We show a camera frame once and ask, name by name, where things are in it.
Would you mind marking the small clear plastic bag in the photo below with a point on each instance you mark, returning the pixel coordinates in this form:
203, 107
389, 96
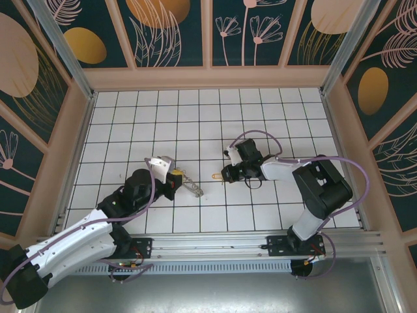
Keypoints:
193, 189

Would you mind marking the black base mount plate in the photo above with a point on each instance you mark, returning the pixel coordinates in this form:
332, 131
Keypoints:
143, 247
277, 246

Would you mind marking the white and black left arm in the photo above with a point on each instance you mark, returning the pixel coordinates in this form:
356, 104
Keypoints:
71, 234

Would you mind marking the aluminium frame bar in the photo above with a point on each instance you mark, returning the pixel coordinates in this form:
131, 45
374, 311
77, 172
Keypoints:
387, 287

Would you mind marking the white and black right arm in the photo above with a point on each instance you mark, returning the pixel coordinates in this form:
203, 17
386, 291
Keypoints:
325, 189

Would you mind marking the aluminium corner post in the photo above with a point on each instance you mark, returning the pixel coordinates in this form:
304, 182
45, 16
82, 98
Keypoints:
65, 52
342, 49

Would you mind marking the aluminium side rail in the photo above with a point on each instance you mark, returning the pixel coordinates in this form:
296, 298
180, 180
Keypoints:
332, 130
76, 163

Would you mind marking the grey metal tray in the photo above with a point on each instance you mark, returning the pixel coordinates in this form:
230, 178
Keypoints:
208, 293

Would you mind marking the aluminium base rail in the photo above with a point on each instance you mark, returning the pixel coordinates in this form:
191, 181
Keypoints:
208, 246

